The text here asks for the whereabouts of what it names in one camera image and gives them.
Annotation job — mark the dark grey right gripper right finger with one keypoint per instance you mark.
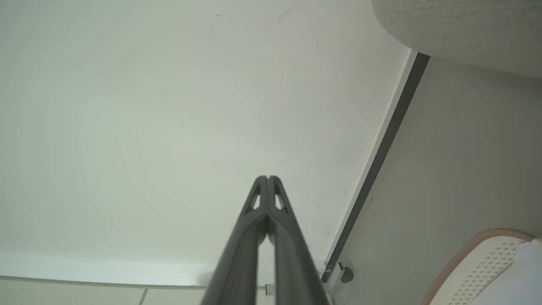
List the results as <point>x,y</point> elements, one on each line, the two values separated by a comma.
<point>292,258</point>

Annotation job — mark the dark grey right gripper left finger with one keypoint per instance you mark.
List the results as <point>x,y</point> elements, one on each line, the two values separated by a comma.
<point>239,258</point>

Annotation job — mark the white and black baseboard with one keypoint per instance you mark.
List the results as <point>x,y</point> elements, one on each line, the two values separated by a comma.
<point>379,156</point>

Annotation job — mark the grey fabric sofa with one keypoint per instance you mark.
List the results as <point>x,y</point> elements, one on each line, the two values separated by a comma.
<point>470,29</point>

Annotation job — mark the grey metal frame post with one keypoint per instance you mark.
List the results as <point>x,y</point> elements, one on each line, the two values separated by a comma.
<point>334,281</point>

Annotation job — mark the black round frame foot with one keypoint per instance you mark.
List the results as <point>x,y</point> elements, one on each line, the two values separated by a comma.
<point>347,275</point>

